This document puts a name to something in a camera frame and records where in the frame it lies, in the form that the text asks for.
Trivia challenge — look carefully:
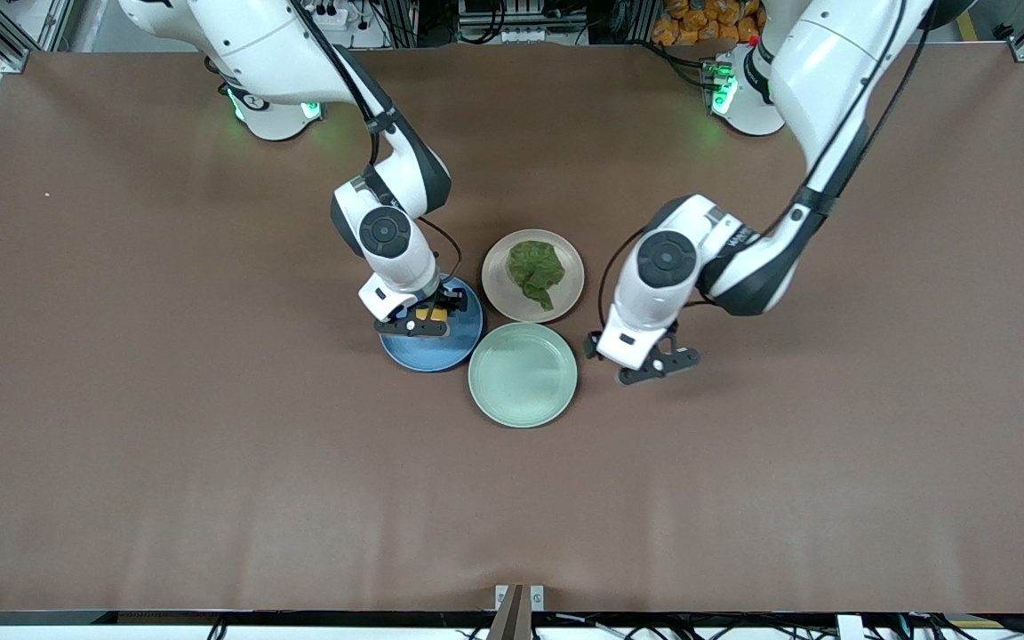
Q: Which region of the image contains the white power strip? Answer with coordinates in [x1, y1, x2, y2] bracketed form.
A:
[309, 0, 353, 33]

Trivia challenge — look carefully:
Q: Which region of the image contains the blue round plate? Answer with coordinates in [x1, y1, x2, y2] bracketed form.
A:
[378, 272, 484, 373]

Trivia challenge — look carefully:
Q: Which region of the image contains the pale green round plate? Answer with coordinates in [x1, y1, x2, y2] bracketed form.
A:
[468, 322, 579, 429]

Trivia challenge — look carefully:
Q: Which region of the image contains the black base cable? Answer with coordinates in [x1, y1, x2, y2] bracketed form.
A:
[644, 39, 714, 90]

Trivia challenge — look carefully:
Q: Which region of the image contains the beige round plate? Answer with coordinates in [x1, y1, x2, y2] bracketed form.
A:
[481, 228, 586, 324]

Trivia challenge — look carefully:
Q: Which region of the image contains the camera mounting pole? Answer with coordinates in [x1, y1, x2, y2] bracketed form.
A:
[486, 584, 533, 640]

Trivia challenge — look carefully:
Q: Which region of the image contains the green lettuce leaf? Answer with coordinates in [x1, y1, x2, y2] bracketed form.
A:
[508, 240, 566, 312]

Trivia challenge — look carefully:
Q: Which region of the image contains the silver table edge bracket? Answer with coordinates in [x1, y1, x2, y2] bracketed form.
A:
[494, 584, 546, 612]

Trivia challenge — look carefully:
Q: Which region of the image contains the net bag of oranges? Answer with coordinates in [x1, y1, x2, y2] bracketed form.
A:
[652, 0, 760, 47]

